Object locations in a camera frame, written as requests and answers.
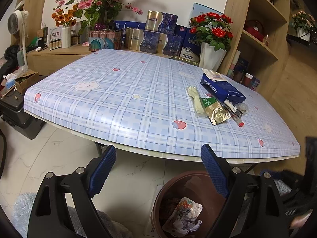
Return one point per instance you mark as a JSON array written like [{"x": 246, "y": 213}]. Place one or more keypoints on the orange artificial flowers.
[{"x": 62, "y": 17}]

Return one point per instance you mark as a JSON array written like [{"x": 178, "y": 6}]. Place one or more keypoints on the grey paper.
[{"x": 185, "y": 225}]

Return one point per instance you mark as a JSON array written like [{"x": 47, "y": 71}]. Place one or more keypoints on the blue gold gift box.
[
  {"x": 171, "y": 44},
  {"x": 162, "y": 21},
  {"x": 141, "y": 39}
]

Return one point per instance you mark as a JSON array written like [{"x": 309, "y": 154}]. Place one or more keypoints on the large light blue box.
[{"x": 204, "y": 9}]

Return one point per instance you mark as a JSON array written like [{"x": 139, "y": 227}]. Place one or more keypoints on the pile of dark clothes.
[{"x": 11, "y": 57}]

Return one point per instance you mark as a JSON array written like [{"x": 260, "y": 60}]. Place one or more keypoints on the flat blue box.
[{"x": 128, "y": 24}]

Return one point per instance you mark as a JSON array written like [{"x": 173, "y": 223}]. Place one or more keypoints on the dark red cup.
[{"x": 237, "y": 76}]

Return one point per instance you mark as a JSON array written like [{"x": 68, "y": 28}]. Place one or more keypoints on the dark green paper bag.
[{"x": 43, "y": 34}]

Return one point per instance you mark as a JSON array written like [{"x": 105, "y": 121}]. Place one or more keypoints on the amber perfume bottle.
[{"x": 266, "y": 41}]

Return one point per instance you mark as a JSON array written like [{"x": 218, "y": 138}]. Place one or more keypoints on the wooden shelf unit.
[{"x": 237, "y": 5}]

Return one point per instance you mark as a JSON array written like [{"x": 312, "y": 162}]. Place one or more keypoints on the cream plastic spoon packet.
[{"x": 195, "y": 101}]

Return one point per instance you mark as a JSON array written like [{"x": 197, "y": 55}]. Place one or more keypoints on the brown plastic waste bin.
[{"x": 168, "y": 195}]

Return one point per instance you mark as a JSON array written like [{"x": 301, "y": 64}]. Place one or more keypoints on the blue tissue pack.
[{"x": 10, "y": 82}]

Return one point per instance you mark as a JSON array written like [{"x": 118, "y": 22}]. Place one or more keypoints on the clear plastic wrapper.
[{"x": 242, "y": 107}]

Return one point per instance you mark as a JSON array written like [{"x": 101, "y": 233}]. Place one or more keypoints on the white green supplement box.
[{"x": 53, "y": 33}]

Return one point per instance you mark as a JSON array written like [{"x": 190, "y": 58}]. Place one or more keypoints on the small dark blue box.
[{"x": 180, "y": 31}]

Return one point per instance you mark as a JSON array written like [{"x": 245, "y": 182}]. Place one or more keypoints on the gold foil wrapper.
[{"x": 218, "y": 115}]

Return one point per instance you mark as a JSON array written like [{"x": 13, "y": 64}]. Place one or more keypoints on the white angular vase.
[{"x": 211, "y": 55}]

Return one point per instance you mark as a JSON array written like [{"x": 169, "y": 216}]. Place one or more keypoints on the teal patterned pouch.
[{"x": 100, "y": 44}]

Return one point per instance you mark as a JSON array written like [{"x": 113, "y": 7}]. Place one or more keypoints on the row of small amber bottles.
[{"x": 54, "y": 44}]

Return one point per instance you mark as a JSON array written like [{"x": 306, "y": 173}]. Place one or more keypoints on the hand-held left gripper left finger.
[{"x": 102, "y": 171}]

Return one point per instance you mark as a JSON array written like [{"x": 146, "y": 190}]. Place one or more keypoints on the dark blue milk carton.
[{"x": 189, "y": 48}]

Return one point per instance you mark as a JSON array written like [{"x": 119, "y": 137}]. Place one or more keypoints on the white ribbed vase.
[{"x": 66, "y": 37}]

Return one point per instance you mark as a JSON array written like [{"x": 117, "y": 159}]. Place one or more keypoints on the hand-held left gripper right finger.
[{"x": 215, "y": 171}]

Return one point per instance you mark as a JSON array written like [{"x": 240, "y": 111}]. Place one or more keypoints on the small blue pink box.
[{"x": 256, "y": 83}]

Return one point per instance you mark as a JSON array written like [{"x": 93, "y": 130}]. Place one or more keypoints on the white red paper cup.
[{"x": 247, "y": 79}]

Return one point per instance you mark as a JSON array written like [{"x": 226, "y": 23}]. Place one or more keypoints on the white wall socket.
[{"x": 128, "y": 5}]

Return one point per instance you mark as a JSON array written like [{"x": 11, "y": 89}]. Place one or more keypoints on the purple flower bunch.
[{"x": 101, "y": 26}]

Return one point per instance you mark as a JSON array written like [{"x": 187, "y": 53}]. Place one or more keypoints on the dark blue moon gift box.
[{"x": 241, "y": 65}]

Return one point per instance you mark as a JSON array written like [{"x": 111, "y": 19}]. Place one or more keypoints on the red artificial roses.
[{"x": 213, "y": 29}]

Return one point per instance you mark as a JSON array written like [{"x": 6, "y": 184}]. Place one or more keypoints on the clear tube red cap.
[{"x": 238, "y": 121}]

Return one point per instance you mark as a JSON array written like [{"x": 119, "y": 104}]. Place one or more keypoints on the pink rose plant white pot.
[{"x": 303, "y": 23}]

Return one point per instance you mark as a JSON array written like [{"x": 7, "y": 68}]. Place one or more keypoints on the green packet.
[{"x": 207, "y": 102}]

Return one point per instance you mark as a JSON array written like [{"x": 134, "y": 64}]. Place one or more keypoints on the stack of pastel cups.
[{"x": 234, "y": 62}]

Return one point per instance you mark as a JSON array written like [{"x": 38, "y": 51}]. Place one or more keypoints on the red basket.
[{"x": 253, "y": 29}]

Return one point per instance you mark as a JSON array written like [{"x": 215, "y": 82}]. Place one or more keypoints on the white standing fan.
[{"x": 14, "y": 21}]

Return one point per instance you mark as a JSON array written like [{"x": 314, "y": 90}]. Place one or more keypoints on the blue coffee box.
[{"x": 220, "y": 89}]

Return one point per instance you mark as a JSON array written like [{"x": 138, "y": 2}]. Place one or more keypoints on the black storage case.
[{"x": 19, "y": 119}]

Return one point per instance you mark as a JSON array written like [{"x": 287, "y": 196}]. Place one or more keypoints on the gold tray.
[{"x": 184, "y": 58}]

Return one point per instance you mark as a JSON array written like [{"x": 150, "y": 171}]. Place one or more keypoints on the cardboard box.
[{"x": 24, "y": 80}]

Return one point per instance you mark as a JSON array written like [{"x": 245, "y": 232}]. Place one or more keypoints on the floral print wrapper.
[{"x": 185, "y": 206}]

